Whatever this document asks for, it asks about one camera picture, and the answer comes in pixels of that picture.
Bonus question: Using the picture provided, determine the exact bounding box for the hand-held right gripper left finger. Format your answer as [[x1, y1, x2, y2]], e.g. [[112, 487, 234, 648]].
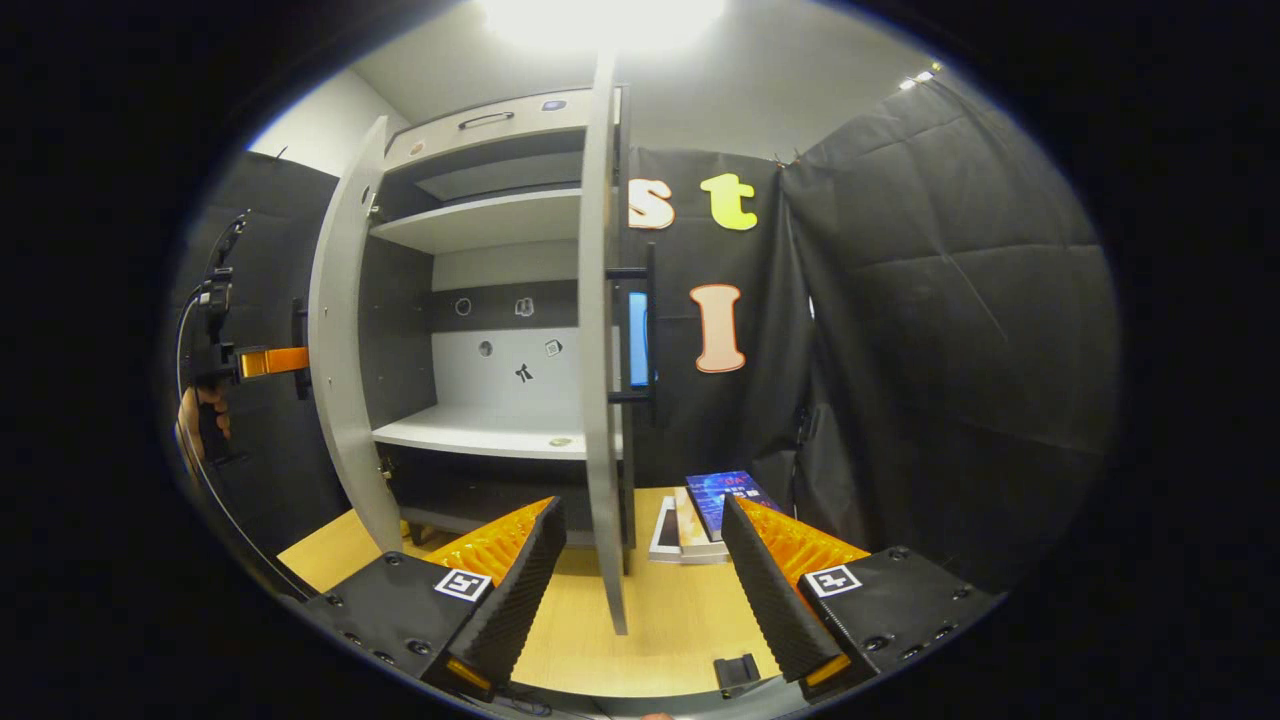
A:
[[300, 495, 568, 701]]

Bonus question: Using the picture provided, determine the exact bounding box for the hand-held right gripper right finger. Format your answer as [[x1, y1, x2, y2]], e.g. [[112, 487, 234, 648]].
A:
[[720, 492, 1001, 701]]

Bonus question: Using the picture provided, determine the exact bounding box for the black door handle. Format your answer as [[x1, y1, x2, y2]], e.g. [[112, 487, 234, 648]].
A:
[[605, 242, 659, 426], [290, 297, 311, 401]]

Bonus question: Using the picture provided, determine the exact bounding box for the grey cabinet door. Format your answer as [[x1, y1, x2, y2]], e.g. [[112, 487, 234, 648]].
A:
[[308, 115, 406, 553], [578, 50, 631, 636]]

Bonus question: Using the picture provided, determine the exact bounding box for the grey double-door shoe cabinet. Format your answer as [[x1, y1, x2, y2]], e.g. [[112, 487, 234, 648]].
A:
[[308, 85, 636, 551]]

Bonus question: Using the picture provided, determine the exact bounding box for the grey cabinet shelf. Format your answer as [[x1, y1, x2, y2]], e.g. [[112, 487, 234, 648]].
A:
[[370, 188, 586, 254], [372, 403, 623, 461]]

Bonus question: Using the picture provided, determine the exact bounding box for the grey cabinet drawer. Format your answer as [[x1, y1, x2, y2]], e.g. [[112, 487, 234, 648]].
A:
[[385, 88, 623, 171]]

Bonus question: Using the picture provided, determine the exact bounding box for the blue book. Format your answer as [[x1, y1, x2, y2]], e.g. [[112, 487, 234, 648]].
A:
[[686, 470, 781, 543]]

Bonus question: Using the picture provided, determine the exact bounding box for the black and white book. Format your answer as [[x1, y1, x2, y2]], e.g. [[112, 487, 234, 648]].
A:
[[648, 497, 686, 563]]

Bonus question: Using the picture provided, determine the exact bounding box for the black backdrop cloth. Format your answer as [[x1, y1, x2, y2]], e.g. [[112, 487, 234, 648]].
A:
[[170, 75, 1121, 591]]

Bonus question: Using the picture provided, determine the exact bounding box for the large ceiling light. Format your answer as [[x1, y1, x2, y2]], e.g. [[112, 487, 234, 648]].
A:
[[480, 0, 726, 51]]

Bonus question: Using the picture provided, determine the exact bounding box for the black cable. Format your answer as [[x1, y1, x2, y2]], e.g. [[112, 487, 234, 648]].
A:
[[174, 288, 313, 601]]

